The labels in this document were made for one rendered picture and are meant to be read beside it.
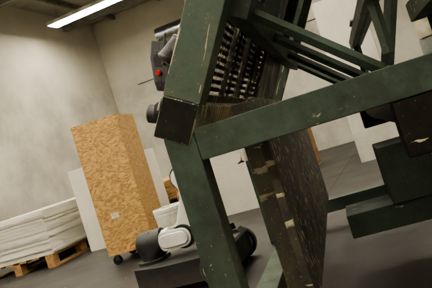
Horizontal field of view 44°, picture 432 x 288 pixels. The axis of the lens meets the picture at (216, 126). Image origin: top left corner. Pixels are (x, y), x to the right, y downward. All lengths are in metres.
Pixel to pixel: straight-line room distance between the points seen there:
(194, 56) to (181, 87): 0.09
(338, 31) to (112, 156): 3.41
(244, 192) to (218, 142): 4.13
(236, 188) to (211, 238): 4.11
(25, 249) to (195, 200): 5.04
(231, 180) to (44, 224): 2.09
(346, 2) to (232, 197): 2.81
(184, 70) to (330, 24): 5.47
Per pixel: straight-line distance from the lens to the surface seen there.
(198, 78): 1.48
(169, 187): 8.55
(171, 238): 3.24
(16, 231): 6.45
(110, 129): 4.70
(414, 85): 1.45
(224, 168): 5.62
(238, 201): 5.63
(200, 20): 1.50
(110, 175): 4.73
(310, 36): 1.59
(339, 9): 6.91
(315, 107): 1.44
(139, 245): 3.36
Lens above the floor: 0.73
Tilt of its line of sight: 2 degrees up
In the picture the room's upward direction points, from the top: 17 degrees counter-clockwise
